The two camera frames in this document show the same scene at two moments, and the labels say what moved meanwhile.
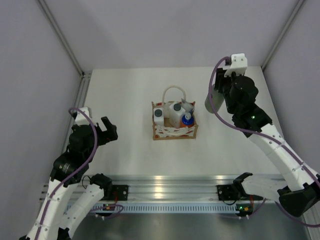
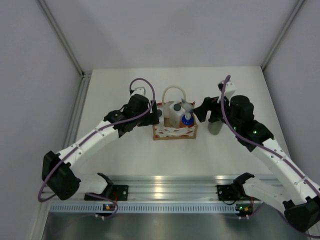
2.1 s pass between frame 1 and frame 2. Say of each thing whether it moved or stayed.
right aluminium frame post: stayed
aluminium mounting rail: stayed
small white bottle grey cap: stayed
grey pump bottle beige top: moved
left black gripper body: moved
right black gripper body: moved
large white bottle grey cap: stayed
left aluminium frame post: stayed
